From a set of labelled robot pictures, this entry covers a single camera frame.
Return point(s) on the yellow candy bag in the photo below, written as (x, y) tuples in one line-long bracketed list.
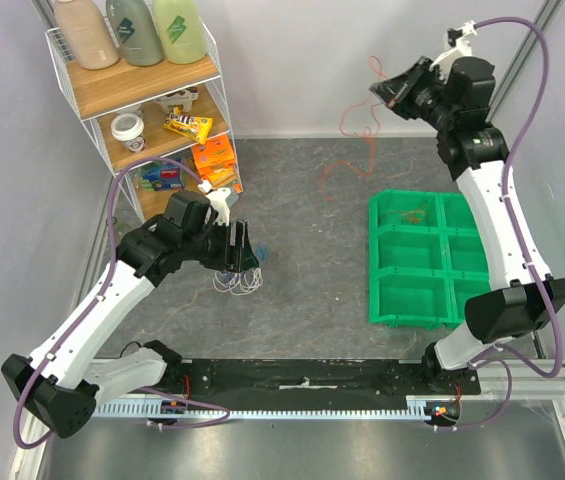
[(195, 128)]

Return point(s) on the white lidded paper cup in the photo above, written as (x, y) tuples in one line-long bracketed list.
[(128, 128)]

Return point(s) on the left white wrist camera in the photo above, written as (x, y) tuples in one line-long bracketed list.
[(221, 200)]

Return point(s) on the grey slotted cable duct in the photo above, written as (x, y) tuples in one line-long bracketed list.
[(158, 408)]

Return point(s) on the beige bottle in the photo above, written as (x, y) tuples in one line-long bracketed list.
[(86, 33)]

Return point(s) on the light green bottle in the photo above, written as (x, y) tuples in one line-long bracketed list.
[(180, 30)]

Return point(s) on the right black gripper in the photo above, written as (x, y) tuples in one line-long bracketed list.
[(407, 91)]

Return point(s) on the white wire wooden shelf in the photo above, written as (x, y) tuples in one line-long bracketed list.
[(96, 95)]

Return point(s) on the green compartment bin tray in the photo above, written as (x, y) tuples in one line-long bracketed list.
[(425, 259)]

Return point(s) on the orange snack box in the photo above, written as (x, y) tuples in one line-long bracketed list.
[(223, 178), (216, 154)]

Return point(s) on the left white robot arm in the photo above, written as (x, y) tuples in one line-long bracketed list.
[(56, 382)]

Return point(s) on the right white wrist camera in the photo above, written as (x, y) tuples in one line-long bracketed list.
[(459, 42)]

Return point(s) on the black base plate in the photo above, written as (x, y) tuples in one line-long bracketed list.
[(201, 377)]

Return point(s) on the top orange snack box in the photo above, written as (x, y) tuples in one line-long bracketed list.
[(216, 154)]

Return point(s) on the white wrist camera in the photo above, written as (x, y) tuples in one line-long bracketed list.
[(459, 42), (221, 200)]

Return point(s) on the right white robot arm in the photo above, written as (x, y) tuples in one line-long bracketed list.
[(524, 295)]

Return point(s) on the blue snack package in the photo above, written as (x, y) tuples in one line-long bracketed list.
[(160, 176)]

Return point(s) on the chobani yogurt pack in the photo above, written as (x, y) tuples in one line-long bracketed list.
[(183, 99)]

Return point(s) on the grey green bottle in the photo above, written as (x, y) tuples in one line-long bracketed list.
[(133, 27)]

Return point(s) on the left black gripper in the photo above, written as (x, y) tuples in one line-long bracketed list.
[(227, 260)]

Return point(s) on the lower orange snack box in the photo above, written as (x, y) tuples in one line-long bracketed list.
[(223, 178)]

